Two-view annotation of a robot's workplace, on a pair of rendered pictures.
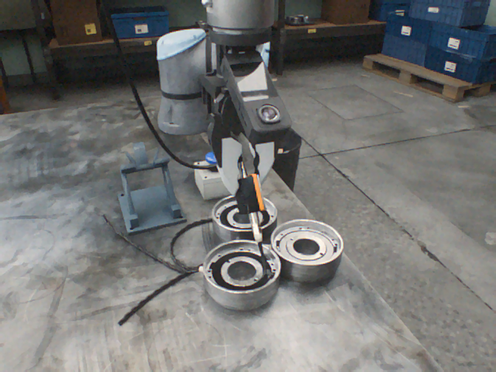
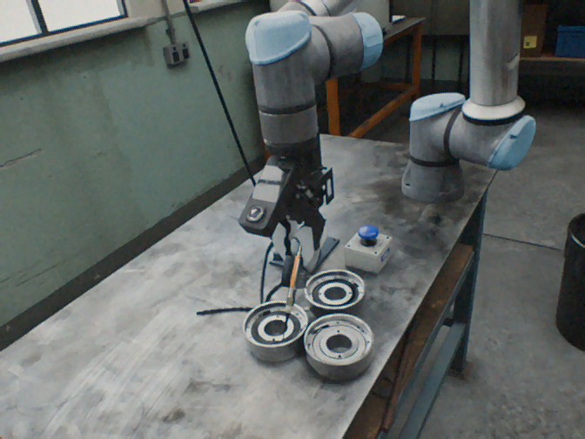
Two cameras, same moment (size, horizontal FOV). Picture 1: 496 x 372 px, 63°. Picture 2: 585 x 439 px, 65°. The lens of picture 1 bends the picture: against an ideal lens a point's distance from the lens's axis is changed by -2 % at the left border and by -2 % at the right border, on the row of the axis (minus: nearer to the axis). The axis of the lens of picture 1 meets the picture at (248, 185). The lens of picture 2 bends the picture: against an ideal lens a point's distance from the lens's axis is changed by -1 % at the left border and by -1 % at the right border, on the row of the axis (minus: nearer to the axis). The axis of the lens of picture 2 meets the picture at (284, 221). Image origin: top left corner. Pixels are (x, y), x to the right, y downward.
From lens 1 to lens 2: 0.52 m
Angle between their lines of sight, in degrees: 48
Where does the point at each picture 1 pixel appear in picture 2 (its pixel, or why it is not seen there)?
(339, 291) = (326, 395)
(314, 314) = (286, 394)
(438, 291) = not seen: outside the picture
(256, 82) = (271, 185)
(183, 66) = (423, 132)
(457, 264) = not seen: outside the picture
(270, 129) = (247, 225)
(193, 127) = (422, 195)
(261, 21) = (282, 138)
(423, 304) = not seen: outside the picture
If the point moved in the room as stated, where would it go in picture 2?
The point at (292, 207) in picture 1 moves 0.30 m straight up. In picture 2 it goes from (401, 310) to (405, 145)
